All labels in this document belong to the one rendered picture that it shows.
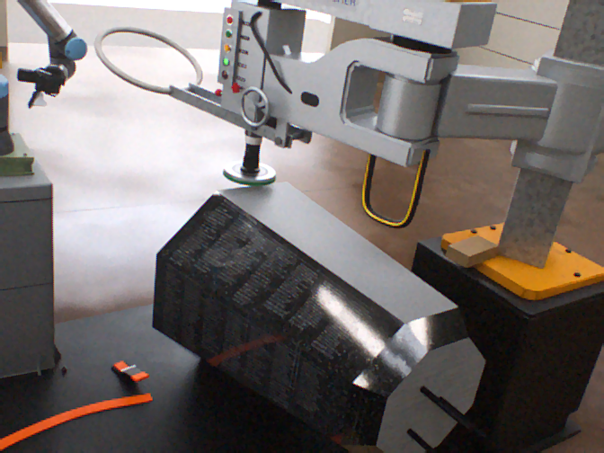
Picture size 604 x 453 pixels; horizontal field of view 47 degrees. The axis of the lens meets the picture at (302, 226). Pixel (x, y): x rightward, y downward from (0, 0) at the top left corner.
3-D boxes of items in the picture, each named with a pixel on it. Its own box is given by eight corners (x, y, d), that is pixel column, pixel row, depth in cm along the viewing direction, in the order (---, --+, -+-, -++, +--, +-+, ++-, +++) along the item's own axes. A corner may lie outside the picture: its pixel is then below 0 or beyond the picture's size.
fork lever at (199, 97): (315, 142, 273) (316, 130, 270) (283, 150, 258) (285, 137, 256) (195, 92, 308) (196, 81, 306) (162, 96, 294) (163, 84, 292)
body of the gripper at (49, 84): (57, 79, 260) (67, 71, 271) (34, 72, 259) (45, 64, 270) (54, 98, 263) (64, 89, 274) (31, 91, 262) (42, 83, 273)
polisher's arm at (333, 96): (430, 186, 245) (463, 47, 225) (396, 199, 228) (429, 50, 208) (276, 127, 284) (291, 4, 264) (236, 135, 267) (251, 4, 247)
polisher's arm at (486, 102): (565, 127, 278) (584, 65, 268) (626, 156, 249) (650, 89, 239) (401, 119, 253) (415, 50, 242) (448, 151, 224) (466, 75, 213)
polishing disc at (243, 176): (239, 184, 272) (239, 182, 272) (215, 165, 288) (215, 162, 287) (285, 180, 284) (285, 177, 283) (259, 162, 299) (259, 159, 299)
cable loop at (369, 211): (413, 235, 244) (431, 150, 231) (407, 237, 242) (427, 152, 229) (359, 212, 257) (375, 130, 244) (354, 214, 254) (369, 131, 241)
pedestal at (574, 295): (472, 350, 352) (510, 218, 321) (581, 431, 304) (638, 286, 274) (373, 383, 315) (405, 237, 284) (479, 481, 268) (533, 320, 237)
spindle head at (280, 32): (324, 134, 271) (341, 17, 252) (287, 143, 254) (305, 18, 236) (256, 109, 290) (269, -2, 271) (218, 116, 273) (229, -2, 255)
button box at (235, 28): (236, 87, 265) (244, 11, 253) (231, 87, 263) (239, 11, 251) (221, 82, 269) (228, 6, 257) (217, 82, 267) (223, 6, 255)
